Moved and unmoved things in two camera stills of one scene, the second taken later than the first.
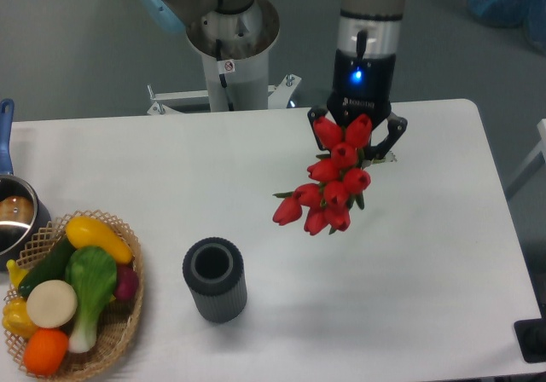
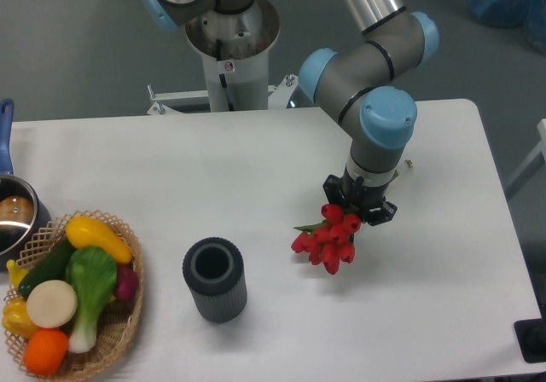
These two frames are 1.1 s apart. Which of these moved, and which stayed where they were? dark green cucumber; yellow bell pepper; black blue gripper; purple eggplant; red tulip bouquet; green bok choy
Moved: red tulip bouquet; black blue gripper
Stayed: yellow bell pepper; dark green cucumber; purple eggplant; green bok choy
